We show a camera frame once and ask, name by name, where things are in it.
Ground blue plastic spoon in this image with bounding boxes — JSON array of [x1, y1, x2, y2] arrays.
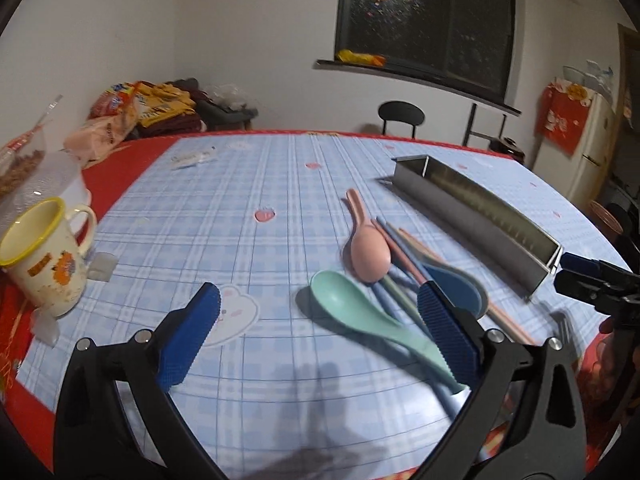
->
[[421, 260, 490, 322]]

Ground blue plaid tablecloth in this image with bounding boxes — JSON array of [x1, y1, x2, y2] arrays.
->
[[10, 132, 633, 480]]

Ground crumpled clear wrapper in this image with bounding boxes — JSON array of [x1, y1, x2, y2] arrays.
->
[[31, 307, 62, 347]]

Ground clear plastic food container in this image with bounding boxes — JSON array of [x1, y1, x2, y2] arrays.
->
[[0, 95, 63, 201]]

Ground brown door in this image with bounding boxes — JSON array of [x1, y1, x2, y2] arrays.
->
[[617, 25, 640, 133]]

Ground cream mug with yellow rim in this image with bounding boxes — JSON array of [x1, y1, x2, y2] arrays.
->
[[0, 197, 98, 318]]

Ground orange snack bag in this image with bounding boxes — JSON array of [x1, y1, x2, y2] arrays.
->
[[92, 82, 138, 118]]

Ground pink chopstick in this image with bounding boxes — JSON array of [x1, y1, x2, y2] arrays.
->
[[383, 220, 433, 288]]

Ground green chopstick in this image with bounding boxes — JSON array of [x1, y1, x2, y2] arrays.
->
[[372, 280, 433, 338]]

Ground black round chair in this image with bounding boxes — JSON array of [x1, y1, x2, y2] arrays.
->
[[378, 101, 426, 139]]

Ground yellow orange packet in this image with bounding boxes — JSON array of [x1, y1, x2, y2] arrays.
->
[[336, 50, 387, 67]]

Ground dark rice cooker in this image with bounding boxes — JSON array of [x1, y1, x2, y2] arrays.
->
[[490, 136, 526, 163]]

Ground clear plastic bag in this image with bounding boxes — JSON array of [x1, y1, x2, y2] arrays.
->
[[207, 84, 251, 112]]

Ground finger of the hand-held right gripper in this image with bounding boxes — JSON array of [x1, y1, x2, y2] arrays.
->
[[554, 270, 640, 311], [560, 252, 640, 286]]

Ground black box with plastic bag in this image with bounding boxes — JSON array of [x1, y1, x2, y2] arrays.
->
[[197, 97, 259, 132]]

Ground long metal utensil tray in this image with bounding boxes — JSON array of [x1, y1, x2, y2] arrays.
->
[[391, 155, 563, 303]]

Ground pink snack bag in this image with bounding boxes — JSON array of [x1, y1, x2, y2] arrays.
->
[[65, 112, 138, 168]]

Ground dark red bag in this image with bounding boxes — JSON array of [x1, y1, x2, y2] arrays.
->
[[135, 80, 207, 139]]

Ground pink plastic spoon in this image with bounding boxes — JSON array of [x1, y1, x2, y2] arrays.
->
[[342, 188, 392, 283]]

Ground black folding frame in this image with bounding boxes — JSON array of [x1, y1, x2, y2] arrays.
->
[[462, 102, 511, 149]]

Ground black window sill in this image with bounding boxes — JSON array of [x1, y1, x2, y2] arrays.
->
[[314, 59, 522, 117]]

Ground red printed cloth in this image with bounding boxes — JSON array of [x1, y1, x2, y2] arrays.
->
[[534, 82, 589, 157]]

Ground small clear plastic piece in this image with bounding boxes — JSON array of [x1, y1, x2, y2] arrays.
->
[[90, 252, 117, 282]]

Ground blue chopstick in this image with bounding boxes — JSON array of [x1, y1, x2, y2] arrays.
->
[[374, 216, 463, 418]]

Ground small white wrapper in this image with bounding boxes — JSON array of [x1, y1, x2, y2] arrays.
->
[[170, 146, 218, 171]]

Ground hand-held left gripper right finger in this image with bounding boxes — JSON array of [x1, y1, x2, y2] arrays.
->
[[410, 282, 586, 480]]

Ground teal plastic spoon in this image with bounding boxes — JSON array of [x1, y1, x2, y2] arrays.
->
[[310, 270, 468, 395]]

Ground yellow snack packets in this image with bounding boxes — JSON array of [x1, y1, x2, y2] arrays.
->
[[135, 81, 197, 128]]

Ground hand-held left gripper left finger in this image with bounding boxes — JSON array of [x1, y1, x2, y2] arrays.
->
[[52, 282, 228, 480]]

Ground dark window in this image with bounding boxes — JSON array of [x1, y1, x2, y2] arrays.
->
[[336, 0, 517, 106]]

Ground red basin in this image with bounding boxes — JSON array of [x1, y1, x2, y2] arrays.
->
[[590, 200, 624, 237]]

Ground cream refrigerator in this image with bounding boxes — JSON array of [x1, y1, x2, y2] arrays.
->
[[530, 80, 621, 206]]

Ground red tablecloth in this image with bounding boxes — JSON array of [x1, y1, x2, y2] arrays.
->
[[0, 130, 640, 480]]

